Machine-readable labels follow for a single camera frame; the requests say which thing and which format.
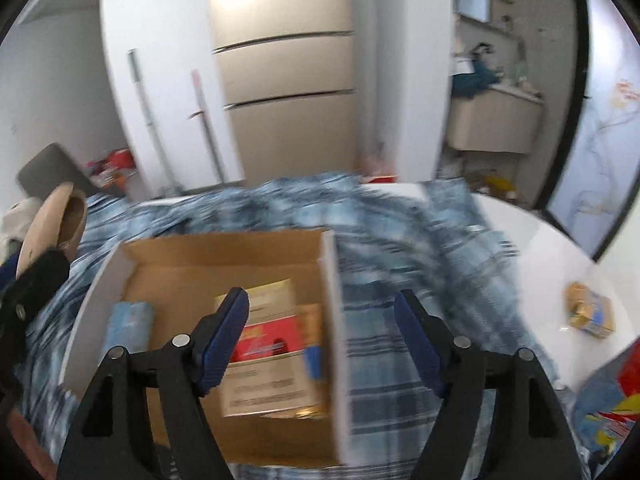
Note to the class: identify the pink red package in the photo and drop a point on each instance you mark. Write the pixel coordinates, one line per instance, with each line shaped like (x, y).
(377, 167)

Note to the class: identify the red cigarette pack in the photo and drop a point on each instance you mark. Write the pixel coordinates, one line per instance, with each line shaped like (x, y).
(265, 385)

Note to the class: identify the beige bathroom vanity cabinet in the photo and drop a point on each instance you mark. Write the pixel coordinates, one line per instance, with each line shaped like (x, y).
(495, 120)

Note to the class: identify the gold refrigerator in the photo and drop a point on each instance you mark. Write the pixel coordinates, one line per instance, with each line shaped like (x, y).
(285, 60)

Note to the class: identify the dark blue clothing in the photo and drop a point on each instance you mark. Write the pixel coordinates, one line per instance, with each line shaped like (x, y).
(472, 77)

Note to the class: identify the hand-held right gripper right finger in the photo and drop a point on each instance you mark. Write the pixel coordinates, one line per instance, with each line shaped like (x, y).
(417, 340)

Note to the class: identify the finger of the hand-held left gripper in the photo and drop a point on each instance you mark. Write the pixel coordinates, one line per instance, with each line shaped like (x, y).
(42, 275)

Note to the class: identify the person's left hand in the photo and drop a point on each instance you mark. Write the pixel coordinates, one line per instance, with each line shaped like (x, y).
(35, 445)

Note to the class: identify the red iced tea bottle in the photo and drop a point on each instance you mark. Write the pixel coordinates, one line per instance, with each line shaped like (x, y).
(615, 400)

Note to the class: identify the white cardboard box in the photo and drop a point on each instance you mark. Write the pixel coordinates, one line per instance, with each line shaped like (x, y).
(175, 280)

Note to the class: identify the blue plaid cloth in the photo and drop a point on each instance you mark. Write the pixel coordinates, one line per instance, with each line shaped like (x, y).
(400, 240)

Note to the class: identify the grey chair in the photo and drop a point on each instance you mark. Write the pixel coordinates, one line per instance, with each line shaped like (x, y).
(55, 170)

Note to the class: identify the red bag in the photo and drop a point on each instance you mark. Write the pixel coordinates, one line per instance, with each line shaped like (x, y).
(115, 162)

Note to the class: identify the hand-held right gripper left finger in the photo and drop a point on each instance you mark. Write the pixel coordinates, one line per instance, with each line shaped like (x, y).
(225, 340)

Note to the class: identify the light blue tissue pack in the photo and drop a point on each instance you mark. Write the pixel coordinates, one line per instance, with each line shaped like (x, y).
(130, 327)

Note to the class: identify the black framed sliding door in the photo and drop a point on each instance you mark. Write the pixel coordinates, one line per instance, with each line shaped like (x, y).
(600, 135)

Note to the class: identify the beige shoe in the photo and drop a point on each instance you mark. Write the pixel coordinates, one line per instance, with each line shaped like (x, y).
(50, 225)

